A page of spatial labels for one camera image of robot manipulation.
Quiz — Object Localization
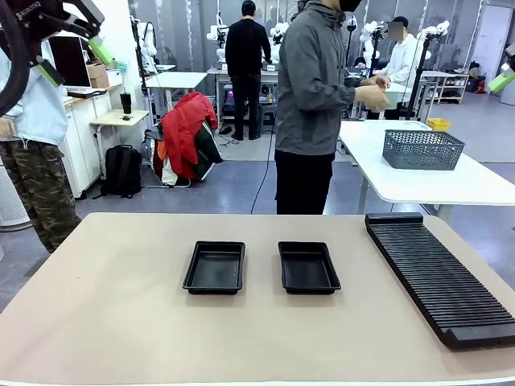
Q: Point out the black slotted rack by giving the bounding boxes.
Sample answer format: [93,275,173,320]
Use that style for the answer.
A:
[365,211,515,350]

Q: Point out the grey jacket person right hand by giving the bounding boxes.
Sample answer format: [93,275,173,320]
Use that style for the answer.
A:
[354,84,393,113]

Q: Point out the black backpack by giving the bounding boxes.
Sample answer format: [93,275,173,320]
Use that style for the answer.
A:
[93,143,144,200]

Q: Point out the black tumbler with straw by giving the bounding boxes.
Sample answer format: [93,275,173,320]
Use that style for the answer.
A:
[119,86,134,116]

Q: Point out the white storage shelf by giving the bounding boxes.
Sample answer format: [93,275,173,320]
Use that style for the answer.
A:
[436,71,471,105]

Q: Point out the black tripod stand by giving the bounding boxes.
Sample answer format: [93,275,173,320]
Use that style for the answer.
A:
[405,35,431,121]
[368,27,382,73]

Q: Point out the grey stool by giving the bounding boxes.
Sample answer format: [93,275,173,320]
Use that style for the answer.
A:
[259,105,278,134]

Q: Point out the small wooden side table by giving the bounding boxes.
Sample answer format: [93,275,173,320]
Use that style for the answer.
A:
[89,109,150,182]

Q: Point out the person in black clothes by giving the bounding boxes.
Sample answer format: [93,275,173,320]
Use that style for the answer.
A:
[224,0,273,142]

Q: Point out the grey jacket person left hand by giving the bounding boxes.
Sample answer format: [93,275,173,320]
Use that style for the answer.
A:
[360,75,391,89]

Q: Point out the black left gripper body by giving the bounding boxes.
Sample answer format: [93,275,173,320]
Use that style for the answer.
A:
[0,0,88,68]

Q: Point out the white cabinet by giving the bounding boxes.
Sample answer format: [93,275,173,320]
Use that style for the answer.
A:
[60,82,124,200]

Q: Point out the person in grey jacket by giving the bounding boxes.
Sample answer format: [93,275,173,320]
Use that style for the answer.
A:
[274,0,393,216]

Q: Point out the black ESD tray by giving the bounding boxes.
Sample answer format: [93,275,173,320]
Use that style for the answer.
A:
[182,240,246,295]
[278,240,342,295]

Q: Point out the grey plastic basket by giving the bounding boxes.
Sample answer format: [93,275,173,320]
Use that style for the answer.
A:
[381,129,466,171]

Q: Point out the person in white hoodie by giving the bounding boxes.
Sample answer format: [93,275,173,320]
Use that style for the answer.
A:
[364,15,422,121]

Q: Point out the white background table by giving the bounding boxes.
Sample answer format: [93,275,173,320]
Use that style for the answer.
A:
[144,71,209,121]

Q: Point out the black computer monitor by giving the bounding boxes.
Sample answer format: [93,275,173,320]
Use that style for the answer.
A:
[47,35,93,90]

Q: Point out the red jacket on chair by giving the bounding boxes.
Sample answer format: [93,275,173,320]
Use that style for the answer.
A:
[152,91,225,188]

